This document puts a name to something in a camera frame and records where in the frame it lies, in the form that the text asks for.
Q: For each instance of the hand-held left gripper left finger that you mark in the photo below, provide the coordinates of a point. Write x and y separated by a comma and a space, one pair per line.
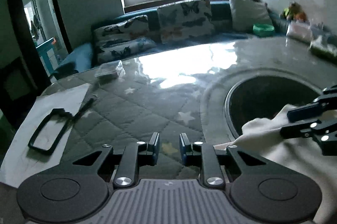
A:
154, 147

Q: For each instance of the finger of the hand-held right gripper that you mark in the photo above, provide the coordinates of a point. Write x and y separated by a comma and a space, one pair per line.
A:
297, 131
302, 111

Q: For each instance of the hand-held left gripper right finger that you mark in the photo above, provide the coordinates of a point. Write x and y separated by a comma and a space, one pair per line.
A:
184, 147

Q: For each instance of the cream garment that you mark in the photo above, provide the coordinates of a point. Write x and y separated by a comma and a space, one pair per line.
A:
263, 134

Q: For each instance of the hanging dark clothes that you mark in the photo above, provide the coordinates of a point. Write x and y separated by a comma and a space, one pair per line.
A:
35, 26

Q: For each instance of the round recessed hob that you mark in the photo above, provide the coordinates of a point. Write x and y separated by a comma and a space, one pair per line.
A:
263, 97

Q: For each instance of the quilted green table cover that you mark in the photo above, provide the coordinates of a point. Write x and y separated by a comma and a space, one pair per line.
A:
131, 108

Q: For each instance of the green packet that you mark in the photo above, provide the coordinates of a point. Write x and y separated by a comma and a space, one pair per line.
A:
323, 47

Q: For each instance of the black pen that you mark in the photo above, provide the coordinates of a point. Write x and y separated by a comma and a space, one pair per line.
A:
84, 108

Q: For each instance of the clear plastic storage box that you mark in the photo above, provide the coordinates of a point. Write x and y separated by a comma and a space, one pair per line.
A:
302, 30

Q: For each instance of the small clear plastic box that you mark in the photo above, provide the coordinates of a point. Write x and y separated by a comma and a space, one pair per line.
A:
109, 70

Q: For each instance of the green bowl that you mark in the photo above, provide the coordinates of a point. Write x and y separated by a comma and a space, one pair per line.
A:
263, 29

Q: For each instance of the orange plush toy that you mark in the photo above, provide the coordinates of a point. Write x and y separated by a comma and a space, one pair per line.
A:
300, 15

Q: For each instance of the small butterfly print cushion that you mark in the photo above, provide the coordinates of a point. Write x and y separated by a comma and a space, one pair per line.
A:
126, 50
121, 28

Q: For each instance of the bear plush toy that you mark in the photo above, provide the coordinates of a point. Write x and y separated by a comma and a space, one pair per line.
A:
289, 11

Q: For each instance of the white pillow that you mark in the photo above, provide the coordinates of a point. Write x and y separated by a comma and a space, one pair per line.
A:
247, 12

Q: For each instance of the blue sofa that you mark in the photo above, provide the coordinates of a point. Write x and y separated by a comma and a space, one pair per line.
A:
79, 55

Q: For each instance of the black phone case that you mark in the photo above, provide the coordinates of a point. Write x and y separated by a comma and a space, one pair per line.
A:
34, 143

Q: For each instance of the large butterfly print cushion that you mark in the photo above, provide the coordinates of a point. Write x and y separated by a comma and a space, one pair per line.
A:
184, 19

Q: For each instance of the white paper sheet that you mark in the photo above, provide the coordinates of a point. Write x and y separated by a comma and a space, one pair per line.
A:
23, 134

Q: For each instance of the teal table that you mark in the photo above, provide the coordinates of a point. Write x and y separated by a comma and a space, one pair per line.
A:
47, 51

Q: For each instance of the dark door frame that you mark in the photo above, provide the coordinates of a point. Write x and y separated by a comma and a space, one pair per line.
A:
10, 16

